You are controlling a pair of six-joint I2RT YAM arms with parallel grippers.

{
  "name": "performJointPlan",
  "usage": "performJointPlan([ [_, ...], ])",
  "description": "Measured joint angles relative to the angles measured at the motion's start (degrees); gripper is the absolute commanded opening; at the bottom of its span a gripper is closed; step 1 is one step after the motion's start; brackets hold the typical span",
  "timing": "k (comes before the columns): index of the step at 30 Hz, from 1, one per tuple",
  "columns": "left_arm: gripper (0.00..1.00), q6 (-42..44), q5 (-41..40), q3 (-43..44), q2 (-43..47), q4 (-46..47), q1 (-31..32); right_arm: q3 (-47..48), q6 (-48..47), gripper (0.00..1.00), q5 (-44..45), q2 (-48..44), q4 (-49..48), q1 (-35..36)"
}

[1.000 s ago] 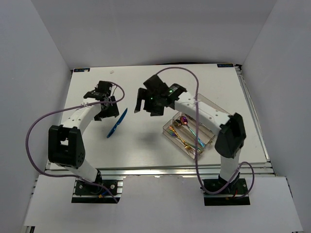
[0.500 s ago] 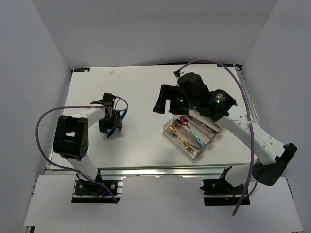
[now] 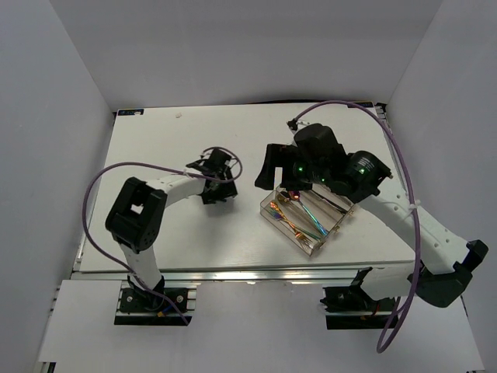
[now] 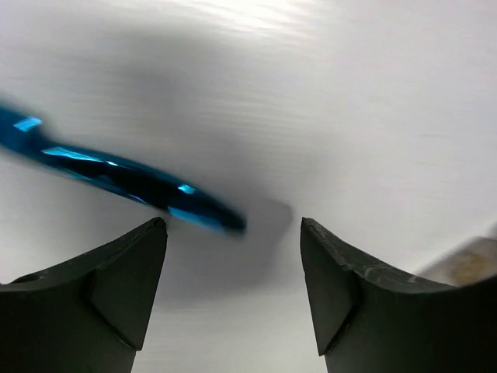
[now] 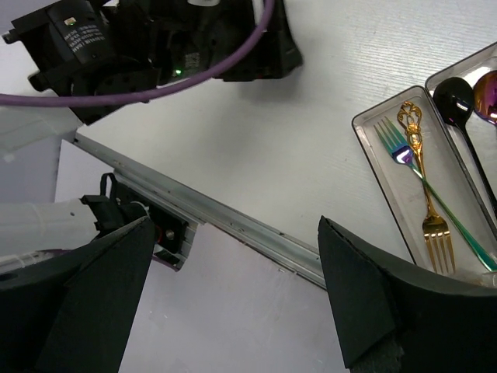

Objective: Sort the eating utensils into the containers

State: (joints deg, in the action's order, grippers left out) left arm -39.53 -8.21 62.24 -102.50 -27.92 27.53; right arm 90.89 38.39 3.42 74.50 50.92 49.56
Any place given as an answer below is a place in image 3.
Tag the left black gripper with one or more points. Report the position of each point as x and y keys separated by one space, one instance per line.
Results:
x=227 y=191

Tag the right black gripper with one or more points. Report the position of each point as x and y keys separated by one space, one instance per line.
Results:
x=275 y=156

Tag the black spoon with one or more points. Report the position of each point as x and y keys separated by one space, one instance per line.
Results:
x=296 y=209

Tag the black knife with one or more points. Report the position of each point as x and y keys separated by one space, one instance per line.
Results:
x=335 y=202

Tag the gold fork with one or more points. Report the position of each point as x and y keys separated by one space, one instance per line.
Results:
x=273 y=202

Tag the iridescent purple spoon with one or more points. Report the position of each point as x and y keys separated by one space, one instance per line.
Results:
x=296 y=197

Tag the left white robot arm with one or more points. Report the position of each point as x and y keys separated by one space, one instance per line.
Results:
x=135 y=219

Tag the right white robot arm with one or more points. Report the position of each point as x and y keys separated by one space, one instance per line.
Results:
x=444 y=262

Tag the clear four-slot utensil organizer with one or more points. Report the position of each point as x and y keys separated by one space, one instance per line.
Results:
x=330 y=218

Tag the right blue corner sticker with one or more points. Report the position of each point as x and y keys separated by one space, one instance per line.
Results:
x=365 y=104

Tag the blue corner sticker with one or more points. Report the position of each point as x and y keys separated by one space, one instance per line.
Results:
x=365 y=104
x=130 y=112

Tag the left blue corner sticker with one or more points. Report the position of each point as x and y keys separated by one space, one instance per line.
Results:
x=130 y=112

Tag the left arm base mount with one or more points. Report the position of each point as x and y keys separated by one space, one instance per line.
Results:
x=139 y=308

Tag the aluminium table rail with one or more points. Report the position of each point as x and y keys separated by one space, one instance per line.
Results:
x=327 y=275

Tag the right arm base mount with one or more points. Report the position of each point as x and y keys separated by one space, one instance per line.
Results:
x=346 y=311

